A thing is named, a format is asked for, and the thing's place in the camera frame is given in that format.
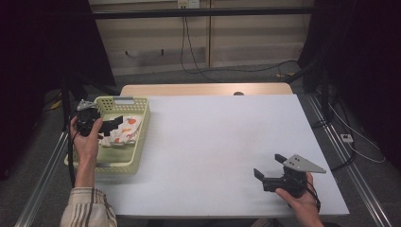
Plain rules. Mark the yellow-green plastic basket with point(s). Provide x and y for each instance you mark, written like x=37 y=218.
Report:
x=121 y=154

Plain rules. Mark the black horizontal bar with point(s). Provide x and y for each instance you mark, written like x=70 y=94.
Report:
x=201 y=12

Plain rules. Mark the person's right hand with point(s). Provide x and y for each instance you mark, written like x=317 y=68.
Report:
x=299 y=203

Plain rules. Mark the striped beige sleeve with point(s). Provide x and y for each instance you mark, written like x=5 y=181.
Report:
x=88 y=208

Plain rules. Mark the white wall outlet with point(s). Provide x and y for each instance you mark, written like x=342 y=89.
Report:
x=188 y=3

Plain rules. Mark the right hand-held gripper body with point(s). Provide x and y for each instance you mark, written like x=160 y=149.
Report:
x=291 y=181

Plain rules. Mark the person's left hand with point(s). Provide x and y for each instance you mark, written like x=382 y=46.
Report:
x=85 y=146

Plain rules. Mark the white fruit print cloth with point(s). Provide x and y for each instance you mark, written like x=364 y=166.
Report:
x=126 y=132

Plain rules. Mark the dark curtain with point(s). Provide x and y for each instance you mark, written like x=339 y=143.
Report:
x=38 y=63
x=365 y=63

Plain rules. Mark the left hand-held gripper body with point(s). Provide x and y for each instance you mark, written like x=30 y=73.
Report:
x=86 y=121

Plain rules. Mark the dark table grommet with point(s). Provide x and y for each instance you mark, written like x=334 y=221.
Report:
x=238 y=93

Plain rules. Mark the white table mat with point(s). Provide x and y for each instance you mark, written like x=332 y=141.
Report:
x=220 y=157

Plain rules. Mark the white power strip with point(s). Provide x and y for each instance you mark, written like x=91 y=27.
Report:
x=346 y=138

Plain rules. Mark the metal floor rail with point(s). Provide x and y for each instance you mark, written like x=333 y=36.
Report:
x=44 y=183
x=356 y=176

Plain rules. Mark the black stand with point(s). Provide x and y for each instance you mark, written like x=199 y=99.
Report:
x=65 y=97

